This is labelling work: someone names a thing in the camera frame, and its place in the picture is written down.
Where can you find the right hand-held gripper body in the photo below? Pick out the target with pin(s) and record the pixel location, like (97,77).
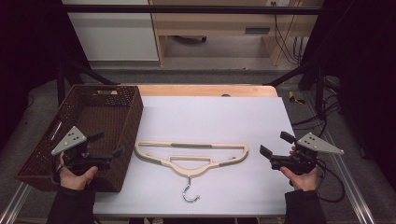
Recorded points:
(311,144)

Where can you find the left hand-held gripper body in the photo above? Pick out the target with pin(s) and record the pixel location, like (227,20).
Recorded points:
(70,141)

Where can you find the brown woven basket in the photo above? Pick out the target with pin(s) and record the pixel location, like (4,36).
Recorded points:
(102,118)

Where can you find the person's right hand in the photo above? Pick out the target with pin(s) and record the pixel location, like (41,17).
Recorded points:
(303,182)

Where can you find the person's left hand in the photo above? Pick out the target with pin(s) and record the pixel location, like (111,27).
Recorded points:
(74,181)

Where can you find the yellow and black tool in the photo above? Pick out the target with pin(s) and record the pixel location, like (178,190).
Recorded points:
(294,98)

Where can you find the white table mat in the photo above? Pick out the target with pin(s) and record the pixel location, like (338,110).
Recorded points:
(211,121)

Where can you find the black metal stand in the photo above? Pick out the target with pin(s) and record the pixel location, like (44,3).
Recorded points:
(73,73)
(311,73)

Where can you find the white cabinet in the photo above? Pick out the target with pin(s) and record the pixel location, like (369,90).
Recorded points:
(115,37)

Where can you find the light wooden desk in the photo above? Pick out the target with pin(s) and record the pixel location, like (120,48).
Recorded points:
(211,23)

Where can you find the aluminium rail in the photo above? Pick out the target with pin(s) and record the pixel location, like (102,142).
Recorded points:
(14,203)
(348,180)

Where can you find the black horizontal frame bar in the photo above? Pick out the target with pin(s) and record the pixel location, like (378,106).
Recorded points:
(186,9)

